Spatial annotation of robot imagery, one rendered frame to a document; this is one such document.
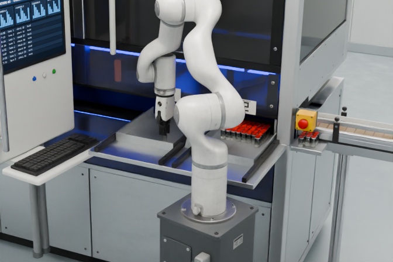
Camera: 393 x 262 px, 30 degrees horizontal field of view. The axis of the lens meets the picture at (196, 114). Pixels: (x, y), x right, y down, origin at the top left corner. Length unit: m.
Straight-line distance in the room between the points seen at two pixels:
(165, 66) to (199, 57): 0.47
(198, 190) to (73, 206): 1.31
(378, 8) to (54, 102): 4.86
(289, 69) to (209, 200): 0.73
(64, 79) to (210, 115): 1.08
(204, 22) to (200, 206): 0.62
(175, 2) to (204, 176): 0.59
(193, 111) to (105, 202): 1.32
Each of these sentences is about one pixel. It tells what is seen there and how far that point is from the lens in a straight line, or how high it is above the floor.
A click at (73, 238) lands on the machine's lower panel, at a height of 0.17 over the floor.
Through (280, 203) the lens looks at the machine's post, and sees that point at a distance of 3.16.
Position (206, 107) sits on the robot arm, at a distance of 2.33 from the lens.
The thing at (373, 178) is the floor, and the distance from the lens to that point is 4.91.
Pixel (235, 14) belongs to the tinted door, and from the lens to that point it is 2.95.
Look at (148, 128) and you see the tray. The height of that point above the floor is 0.88.
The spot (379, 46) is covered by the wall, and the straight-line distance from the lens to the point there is 7.62.
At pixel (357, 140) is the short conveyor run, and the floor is 0.91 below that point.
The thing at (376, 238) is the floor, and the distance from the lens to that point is 4.22.
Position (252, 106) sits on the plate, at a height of 1.03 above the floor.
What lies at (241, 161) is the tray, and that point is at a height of 0.90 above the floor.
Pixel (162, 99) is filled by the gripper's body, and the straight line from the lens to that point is 2.90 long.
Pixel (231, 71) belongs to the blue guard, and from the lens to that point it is 3.01.
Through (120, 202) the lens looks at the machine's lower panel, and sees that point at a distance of 3.50.
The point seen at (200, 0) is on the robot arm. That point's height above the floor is 1.54.
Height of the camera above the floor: 2.08
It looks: 21 degrees down
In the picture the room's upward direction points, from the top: 1 degrees clockwise
